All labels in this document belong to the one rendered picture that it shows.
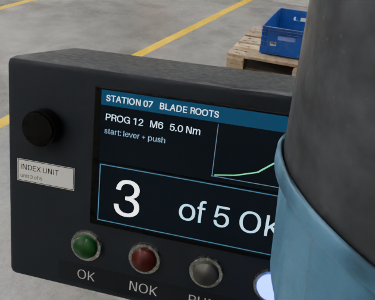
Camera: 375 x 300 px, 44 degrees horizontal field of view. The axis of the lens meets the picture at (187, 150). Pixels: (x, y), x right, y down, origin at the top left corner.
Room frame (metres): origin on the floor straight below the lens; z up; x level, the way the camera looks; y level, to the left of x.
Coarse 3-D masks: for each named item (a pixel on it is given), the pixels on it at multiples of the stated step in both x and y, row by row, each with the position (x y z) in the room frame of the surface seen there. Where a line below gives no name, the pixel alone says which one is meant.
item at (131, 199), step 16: (112, 176) 0.29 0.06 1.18; (128, 176) 0.29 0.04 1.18; (144, 176) 0.28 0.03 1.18; (160, 176) 0.28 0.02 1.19; (112, 192) 0.28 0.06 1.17; (128, 192) 0.28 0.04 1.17; (144, 192) 0.28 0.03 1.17; (96, 208) 0.28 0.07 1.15; (112, 208) 0.28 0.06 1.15; (128, 208) 0.28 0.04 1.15; (144, 208) 0.28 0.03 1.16; (128, 224) 0.28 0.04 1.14; (144, 224) 0.27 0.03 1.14
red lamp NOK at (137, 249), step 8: (136, 248) 0.27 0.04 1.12; (144, 248) 0.27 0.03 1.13; (152, 248) 0.27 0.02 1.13; (136, 256) 0.26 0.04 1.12; (144, 256) 0.26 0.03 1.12; (152, 256) 0.26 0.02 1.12; (160, 256) 0.26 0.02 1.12; (136, 264) 0.26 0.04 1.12; (144, 264) 0.26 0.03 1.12; (152, 264) 0.26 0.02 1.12; (160, 264) 0.26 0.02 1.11; (144, 272) 0.26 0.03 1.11; (152, 272) 0.26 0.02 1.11
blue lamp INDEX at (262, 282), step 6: (264, 270) 0.25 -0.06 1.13; (258, 276) 0.24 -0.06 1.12; (264, 276) 0.24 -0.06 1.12; (270, 276) 0.24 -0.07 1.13; (258, 282) 0.24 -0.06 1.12; (264, 282) 0.24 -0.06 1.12; (270, 282) 0.24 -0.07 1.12; (258, 288) 0.24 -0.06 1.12; (264, 288) 0.24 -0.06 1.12; (270, 288) 0.24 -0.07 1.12; (258, 294) 0.24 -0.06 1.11; (264, 294) 0.24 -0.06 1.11; (270, 294) 0.23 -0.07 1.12
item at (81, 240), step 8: (80, 232) 0.28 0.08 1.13; (88, 232) 0.28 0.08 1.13; (72, 240) 0.28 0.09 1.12; (80, 240) 0.27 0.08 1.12; (88, 240) 0.27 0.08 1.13; (96, 240) 0.27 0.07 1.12; (72, 248) 0.28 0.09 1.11; (80, 248) 0.27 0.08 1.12; (88, 248) 0.27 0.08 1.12; (96, 248) 0.27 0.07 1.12; (80, 256) 0.27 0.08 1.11; (88, 256) 0.27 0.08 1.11; (96, 256) 0.27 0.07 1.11
